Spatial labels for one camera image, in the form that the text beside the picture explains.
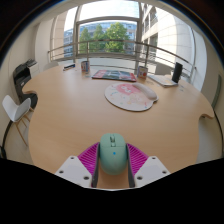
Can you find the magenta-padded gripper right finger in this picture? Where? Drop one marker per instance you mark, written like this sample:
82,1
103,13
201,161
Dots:
151,170

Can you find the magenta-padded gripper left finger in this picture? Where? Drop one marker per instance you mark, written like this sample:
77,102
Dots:
71,170

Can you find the mint green computer mouse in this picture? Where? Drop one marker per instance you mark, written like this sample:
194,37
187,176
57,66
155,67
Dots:
113,156

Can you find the round white pink mouse pad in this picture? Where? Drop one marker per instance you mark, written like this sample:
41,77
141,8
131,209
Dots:
128,98

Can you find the white chair with wooden legs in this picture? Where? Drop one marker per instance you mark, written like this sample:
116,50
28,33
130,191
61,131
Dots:
15,108

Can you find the light blue illustrated booklet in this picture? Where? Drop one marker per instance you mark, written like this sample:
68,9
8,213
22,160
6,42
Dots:
161,80

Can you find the red white mug with plant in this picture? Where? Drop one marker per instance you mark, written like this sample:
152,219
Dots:
142,72

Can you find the black cylindrical speaker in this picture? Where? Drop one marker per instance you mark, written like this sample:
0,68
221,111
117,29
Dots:
177,72

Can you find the green door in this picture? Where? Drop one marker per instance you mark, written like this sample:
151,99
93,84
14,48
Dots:
216,91

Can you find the red and dark magazine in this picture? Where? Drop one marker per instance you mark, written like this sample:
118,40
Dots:
113,75

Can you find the black office printer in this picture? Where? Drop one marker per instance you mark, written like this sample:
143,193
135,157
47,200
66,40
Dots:
22,80

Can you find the small black blue stapler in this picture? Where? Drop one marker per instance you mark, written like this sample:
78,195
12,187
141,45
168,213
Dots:
69,67

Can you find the printed drink can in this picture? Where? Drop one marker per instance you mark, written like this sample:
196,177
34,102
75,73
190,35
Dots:
85,66

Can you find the metal balcony railing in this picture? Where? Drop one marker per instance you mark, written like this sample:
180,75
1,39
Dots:
116,41

